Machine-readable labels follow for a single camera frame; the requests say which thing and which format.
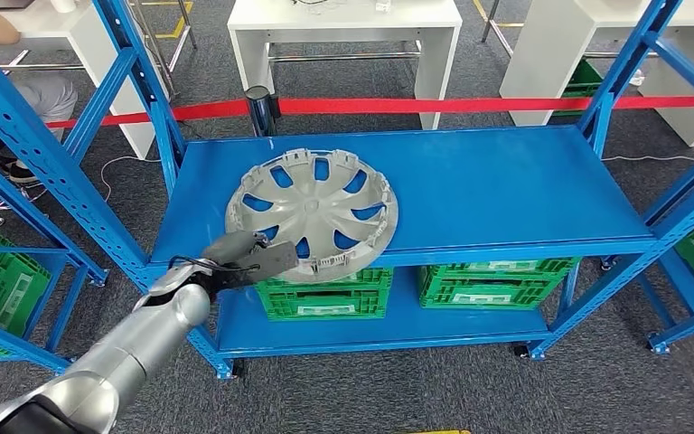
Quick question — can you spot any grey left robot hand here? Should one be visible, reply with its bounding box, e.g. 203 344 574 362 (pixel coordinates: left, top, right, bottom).
202 230 268 270

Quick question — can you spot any silver wheel hubcap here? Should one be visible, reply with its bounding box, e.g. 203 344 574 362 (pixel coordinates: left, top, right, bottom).
224 148 400 285

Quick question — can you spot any person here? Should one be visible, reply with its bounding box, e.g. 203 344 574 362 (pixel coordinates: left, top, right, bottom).
0 3 79 185

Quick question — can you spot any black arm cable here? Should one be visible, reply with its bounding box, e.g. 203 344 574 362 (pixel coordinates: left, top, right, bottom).
169 255 265 274

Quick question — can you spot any white floor cable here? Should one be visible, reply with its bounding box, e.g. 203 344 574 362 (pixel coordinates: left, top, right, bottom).
99 154 164 203
601 154 694 165

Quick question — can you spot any black chrome stanchion post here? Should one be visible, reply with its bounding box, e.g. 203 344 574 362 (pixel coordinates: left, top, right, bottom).
244 85 280 139

